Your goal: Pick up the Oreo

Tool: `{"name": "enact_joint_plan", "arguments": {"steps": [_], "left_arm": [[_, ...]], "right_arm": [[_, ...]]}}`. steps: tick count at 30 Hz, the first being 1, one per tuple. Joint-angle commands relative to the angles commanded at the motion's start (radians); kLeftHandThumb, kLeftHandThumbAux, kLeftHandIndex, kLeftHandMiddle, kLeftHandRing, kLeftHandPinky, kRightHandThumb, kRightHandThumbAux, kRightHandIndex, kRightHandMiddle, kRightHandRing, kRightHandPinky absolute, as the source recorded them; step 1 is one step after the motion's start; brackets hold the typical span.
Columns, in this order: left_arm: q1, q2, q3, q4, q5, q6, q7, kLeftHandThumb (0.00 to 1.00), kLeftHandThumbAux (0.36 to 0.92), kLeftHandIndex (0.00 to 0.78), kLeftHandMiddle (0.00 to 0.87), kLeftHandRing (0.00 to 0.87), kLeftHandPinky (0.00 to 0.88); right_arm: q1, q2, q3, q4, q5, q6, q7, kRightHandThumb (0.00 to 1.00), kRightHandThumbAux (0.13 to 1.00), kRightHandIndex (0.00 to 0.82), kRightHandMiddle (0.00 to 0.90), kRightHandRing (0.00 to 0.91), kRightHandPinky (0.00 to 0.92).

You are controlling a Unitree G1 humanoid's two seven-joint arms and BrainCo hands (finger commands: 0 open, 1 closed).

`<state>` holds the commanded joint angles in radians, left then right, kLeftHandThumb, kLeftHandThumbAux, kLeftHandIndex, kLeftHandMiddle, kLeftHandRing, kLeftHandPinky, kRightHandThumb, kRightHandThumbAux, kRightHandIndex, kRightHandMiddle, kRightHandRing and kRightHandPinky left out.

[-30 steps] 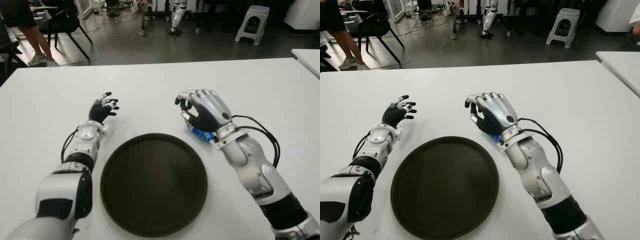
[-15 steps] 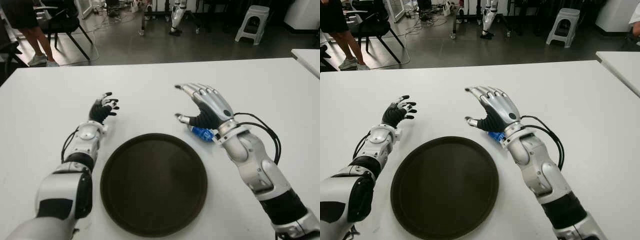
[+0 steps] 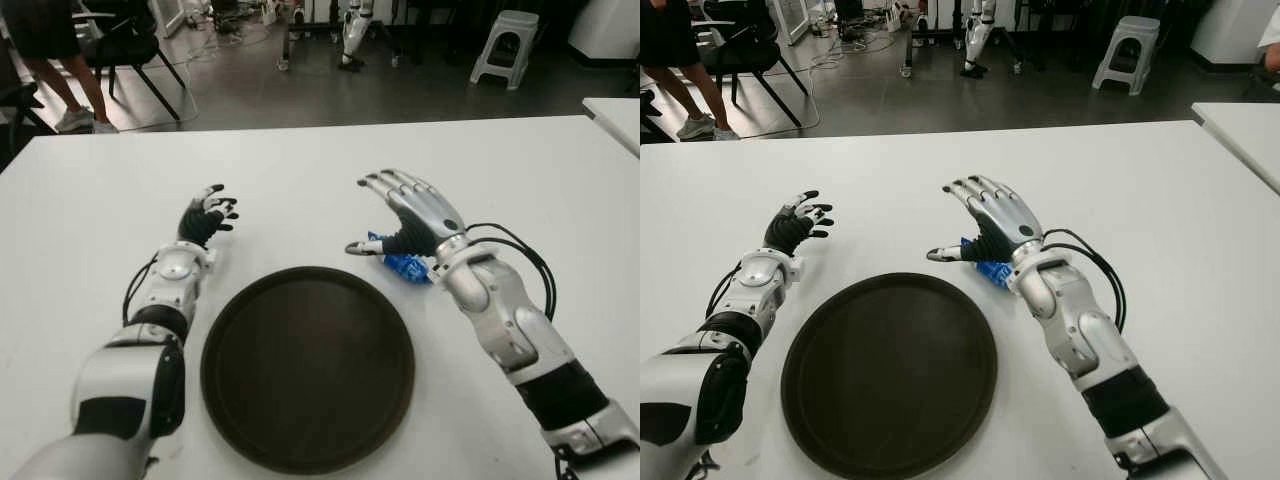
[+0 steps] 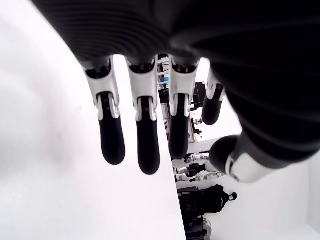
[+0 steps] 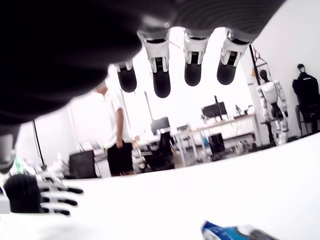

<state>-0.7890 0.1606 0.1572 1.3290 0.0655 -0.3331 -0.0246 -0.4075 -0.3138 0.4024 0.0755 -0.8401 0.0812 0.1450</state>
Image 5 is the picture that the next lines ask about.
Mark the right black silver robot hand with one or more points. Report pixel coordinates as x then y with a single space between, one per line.
62 50

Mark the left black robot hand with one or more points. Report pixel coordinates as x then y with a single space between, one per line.
22 195

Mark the blue Oreo cookie package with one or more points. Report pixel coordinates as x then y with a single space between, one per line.
225 231

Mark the black box cabinet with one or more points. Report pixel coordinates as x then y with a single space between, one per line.
82 163

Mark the person in black shorts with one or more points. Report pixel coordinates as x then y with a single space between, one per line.
120 155

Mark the black chair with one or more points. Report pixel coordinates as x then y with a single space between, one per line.
160 155

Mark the black computer monitor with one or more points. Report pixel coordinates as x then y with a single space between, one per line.
215 110

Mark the white humanoid robot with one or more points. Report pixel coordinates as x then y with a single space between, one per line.
271 90

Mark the humanoid robot in black jacket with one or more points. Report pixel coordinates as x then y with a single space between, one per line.
306 87

